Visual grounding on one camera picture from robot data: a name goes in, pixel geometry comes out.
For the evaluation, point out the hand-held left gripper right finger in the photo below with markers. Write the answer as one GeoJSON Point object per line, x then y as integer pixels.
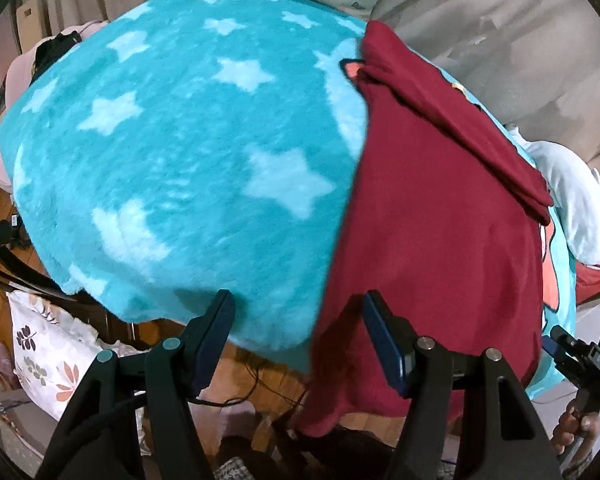
{"type": "Point", "coordinates": [386, 347]}

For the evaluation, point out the maroon shirt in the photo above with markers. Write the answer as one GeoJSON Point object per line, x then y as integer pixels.
{"type": "Point", "coordinates": [430, 240]}

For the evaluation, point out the dark cloth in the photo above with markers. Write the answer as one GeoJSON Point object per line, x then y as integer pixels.
{"type": "Point", "coordinates": [330, 452]}

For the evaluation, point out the red fabric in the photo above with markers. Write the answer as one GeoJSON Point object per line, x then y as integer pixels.
{"type": "Point", "coordinates": [598, 283]}

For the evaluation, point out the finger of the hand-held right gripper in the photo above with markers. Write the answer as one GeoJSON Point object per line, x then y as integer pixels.
{"type": "Point", "coordinates": [556, 344]}

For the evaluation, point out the white plush pillow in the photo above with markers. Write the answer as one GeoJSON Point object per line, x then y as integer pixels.
{"type": "Point", "coordinates": [575, 195]}

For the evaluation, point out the teal star fleece blanket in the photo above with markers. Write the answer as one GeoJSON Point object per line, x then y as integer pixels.
{"type": "Point", "coordinates": [190, 170]}

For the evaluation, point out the black cloth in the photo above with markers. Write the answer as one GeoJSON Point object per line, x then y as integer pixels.
{"type": "Point", "coordinates": [54, 52]}

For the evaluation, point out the black power adapter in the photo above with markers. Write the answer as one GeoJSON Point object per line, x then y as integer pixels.
{"type": "Point", "coordinates": [9, 230]}

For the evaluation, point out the floral leaf print pillow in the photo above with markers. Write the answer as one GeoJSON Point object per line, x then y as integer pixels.
{"type": "Point", "coordinates": [50, 360]}

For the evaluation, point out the person's right hand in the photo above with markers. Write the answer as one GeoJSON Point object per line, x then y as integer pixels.
{"type": "Point", "coordinates": [573, 436]}

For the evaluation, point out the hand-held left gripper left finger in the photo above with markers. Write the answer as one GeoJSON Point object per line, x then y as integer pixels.
{"type": "Point", "coordinates": [214, 345]}

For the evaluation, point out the beige sofa cover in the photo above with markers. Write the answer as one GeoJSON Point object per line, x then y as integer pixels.
{"type": "Point", "coordinates": [500, 35]}

